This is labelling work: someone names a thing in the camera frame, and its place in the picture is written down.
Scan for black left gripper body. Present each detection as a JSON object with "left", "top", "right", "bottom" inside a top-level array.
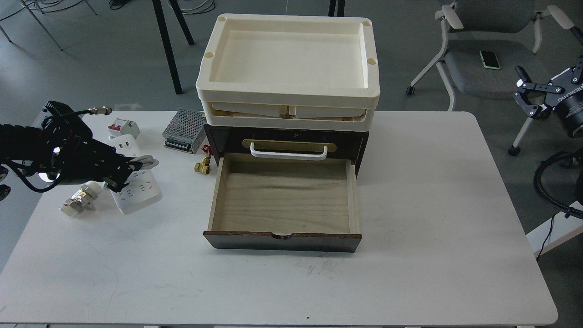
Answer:
[{"left": 35, "top": 101, "right": 118, "bottom": 185}]

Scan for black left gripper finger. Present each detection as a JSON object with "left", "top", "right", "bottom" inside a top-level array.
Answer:
[
  {"left": 104, "top": 169, "right": 133, "bottom": 193},
  {"left": 114, "top": 154, "right": 143, "bottom": 171}
]

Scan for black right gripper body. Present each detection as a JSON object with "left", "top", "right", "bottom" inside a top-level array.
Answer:
[{"left": 548, "top": 68, "right": 583, "bottom": 138}]

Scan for white power strip with cable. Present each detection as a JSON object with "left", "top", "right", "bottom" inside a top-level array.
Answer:
[{"left": 106, "top": 134, "right": 163, "bottom": 215}]

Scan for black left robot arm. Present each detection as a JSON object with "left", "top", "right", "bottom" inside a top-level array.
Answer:
[{"left": 0, "top": 101, "right": 158, "bottom": 193}]

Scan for white red circuit breaker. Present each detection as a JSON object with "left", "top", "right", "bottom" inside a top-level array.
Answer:
[{"left": 107, "top": 118, "right": 140, "bottom": 139}]

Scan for green smartphone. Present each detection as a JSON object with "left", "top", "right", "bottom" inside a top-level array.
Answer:
[{"left": 479, "top": 50, "right": 501, "bottom": 70}]

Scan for white metal pipe fitting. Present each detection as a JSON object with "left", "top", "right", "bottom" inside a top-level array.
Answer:
[{"left": 60, "top": 181, "right": 103, "bottom": 217}]

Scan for metal mesh power supply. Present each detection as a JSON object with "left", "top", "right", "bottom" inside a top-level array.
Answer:
[{"left": 162, "top": 108, "right": 206, "bottom": 153}]

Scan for cream plastic tray lower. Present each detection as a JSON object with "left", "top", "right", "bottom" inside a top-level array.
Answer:
[{"left": 202, "top": 101, "right": 376, "bottom": 132}]

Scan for cream plastic tray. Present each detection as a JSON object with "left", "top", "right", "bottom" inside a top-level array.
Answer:
[
  {"left": 196, "top": 13, "right": 380, "bottom": 109},
  {"left": 202, "top": 101, "right": 376, "bottom": 132}
]

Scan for white side table edge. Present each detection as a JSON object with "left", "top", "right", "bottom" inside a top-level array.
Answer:
[{"left": 527, "top": 212, "right": 583, "bottom": 256}]

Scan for open wooden drawer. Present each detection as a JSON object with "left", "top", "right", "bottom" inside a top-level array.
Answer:
[{"left": 203, "top": 154, "right": 362, "bottom": 253}]

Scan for black table legs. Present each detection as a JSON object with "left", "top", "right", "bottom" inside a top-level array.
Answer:
[{"left": 152, "top": 0, "right": 195, "bottom": 95}]

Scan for cream plastic tray top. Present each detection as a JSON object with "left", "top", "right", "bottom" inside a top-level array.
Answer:
[{"left": 196, "top": 13, "right": 380, "bottom": 109}]

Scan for brass valve red handle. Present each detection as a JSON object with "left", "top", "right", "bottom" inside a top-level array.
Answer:
[{"left": 194, "top": 144, "right": 213, "bottom": 175}]

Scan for white drawer handle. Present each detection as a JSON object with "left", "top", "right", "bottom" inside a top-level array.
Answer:
[{"left": 249, "top": 142, "right": 328, "bottom": 161}]

